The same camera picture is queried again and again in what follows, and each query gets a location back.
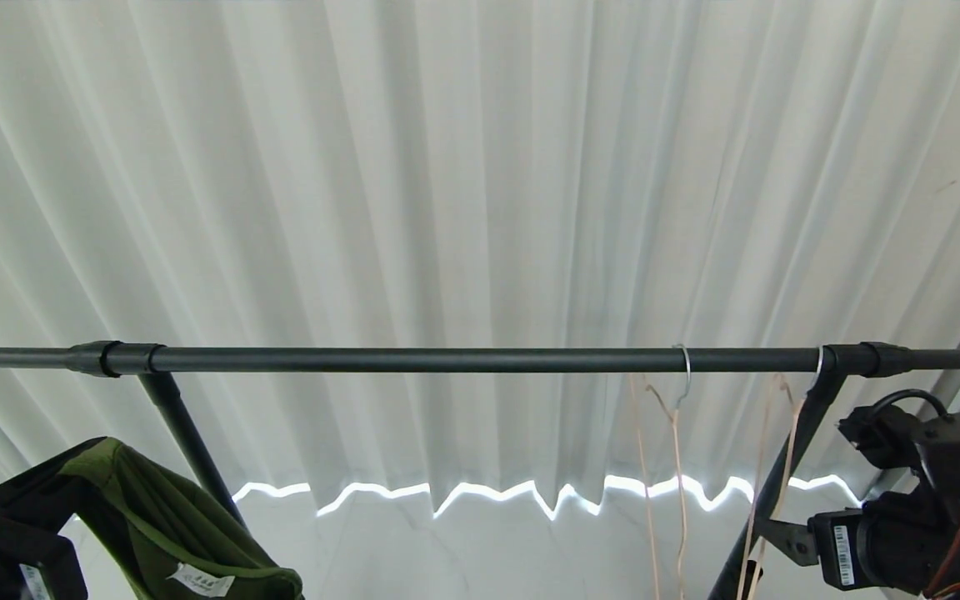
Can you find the black clothes rack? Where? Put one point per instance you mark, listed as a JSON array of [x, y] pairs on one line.
[[447, 359]]

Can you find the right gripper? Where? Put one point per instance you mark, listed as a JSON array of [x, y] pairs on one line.
[[888, 542]]

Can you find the green printed shirt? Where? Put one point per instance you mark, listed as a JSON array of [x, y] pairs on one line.
[[172, 517]]

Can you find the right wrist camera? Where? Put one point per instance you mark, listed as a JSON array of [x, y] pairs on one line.
[[880, 437]]

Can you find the pink clothes hanger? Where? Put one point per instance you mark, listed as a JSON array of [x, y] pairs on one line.
[[687, 367], [819, 362]]

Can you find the white curtain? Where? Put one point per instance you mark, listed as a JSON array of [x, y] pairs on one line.
[[447, 167]]

